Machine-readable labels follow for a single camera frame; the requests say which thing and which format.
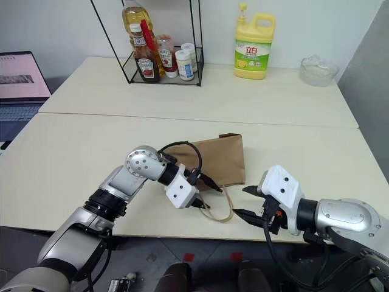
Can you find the grey partition panel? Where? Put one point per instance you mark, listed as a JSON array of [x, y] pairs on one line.
[[367, 91]]

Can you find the dark rounded shape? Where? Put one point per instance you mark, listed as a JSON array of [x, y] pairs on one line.
[[253, 276], [176, 278]]

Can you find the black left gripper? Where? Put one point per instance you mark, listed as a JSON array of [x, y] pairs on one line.
[[194, 177]]

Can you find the clear glass bowl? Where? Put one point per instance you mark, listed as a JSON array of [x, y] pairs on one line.
[[319, 74]]

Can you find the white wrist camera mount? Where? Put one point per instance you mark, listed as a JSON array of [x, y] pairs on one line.
[[180, 191], [281, 185]]

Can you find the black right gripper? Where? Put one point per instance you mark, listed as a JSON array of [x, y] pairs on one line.
[[273, 217]]

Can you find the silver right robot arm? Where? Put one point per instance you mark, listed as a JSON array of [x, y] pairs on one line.
[[343, 213]]

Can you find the red squeeze ketchup bottle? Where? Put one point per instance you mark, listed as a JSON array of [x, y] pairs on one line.
[[168, 61]]

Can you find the open laptop computer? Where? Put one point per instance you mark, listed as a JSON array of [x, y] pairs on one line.
[[21, 76]]

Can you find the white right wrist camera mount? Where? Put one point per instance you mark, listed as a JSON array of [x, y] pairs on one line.
[[281, 185]]

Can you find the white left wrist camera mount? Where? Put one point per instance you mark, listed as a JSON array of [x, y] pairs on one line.
[[180, 191]]

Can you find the yellow dish soap bottle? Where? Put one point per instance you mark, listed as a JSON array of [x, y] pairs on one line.
[[252, 36]]

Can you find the dark glass ketchup bottle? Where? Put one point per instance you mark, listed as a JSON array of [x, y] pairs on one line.
[[146, 68]]

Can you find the brown paper bag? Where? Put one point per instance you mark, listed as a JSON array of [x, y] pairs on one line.
[[218, 158]]

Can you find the small black white device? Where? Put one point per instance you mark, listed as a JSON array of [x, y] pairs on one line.
[[123, 284]]

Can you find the white shaker bottle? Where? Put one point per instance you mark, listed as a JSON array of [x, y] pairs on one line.
[[184, 65], [192, 50]]

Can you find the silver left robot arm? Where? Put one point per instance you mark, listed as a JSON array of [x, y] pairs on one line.
[[139, 165]]

